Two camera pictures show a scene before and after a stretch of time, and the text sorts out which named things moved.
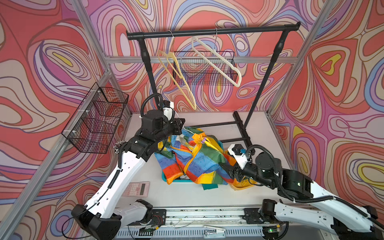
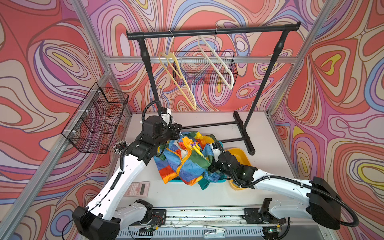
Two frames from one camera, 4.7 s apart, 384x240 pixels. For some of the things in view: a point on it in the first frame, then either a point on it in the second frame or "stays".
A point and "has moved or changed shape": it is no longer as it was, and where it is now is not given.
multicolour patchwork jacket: (194, 153) stays
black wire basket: (91, 128) stays
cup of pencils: (117, 145) stays
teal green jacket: (209, 186) → (203, 183)
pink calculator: (137, 189) stays
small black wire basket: (206, 68) stays
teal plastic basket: (180, 178) → (179, 180)
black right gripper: (230, 171) → (212, 168)
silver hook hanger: (233, 74) has moved or changed shape
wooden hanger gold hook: (170, 59) stays
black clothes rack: (284, 28) stays
